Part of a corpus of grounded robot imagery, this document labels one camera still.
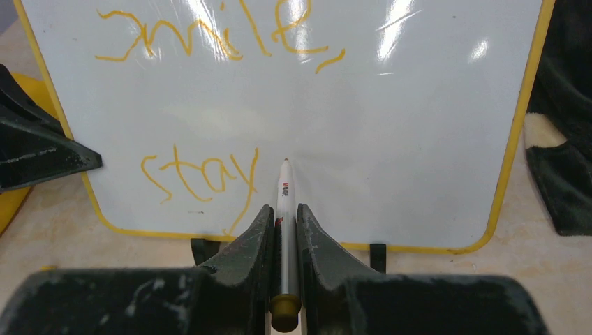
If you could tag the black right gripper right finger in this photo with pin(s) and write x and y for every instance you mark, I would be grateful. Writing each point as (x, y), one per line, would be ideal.
(342, 295)

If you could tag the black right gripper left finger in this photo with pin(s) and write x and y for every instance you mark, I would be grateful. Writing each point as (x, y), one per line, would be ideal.
(226, 294)

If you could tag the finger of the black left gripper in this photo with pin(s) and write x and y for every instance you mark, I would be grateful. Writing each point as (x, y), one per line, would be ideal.
(34, 148)

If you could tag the white marker pen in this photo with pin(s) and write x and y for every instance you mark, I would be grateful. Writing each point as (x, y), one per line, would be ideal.
(285, 302)

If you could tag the white whiteboard yellow rim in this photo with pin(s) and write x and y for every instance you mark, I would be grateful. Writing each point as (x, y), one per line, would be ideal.
(400, 119)

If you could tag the yellow marker cap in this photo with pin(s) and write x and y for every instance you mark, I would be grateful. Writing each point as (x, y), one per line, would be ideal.
(47, 268)

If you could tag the black whiteboard left foot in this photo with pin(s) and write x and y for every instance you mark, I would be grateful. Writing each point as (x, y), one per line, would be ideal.
(203, 249)

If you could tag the black whiteboard foot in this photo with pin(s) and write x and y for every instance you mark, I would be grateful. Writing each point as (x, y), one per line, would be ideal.
(203, 249)
(378, 257)

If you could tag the black whiteboard right foot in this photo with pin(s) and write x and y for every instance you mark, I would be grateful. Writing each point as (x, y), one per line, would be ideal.
(378, 257)

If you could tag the yellow folded cloth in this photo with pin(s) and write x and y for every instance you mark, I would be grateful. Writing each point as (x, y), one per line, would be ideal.
(12, 201)

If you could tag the black floral pillow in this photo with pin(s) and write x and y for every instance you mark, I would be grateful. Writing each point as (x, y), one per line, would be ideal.
(557, 125)

